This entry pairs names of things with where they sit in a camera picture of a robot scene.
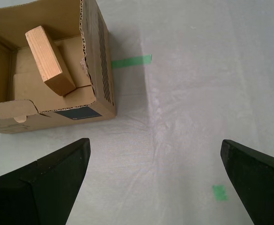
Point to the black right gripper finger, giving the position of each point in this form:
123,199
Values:
40,192
261,187

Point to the light wooden block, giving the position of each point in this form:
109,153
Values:
47,61

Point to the brown cardboard box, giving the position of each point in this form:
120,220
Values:
57,23

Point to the small green tape square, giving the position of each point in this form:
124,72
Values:
220,192

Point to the white plastic table cover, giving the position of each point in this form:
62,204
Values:
186,105

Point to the long green tape strip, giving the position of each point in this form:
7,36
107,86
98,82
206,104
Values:
132,61

